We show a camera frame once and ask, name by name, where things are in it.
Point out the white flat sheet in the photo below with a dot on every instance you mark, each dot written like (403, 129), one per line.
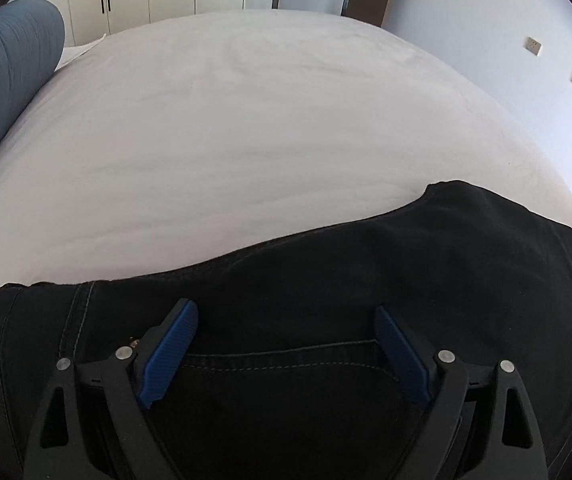
(78, 52)

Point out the white bed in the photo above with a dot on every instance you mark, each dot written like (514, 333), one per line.
(266, 135)

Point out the blue folded duvet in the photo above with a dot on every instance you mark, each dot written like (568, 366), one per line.
(6, 70)

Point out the black pants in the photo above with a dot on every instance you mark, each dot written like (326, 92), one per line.
(291, 285)

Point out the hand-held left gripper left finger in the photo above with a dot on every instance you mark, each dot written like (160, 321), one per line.
(168, 355)

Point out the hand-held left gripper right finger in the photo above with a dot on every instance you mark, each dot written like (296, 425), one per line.
(403, 355)

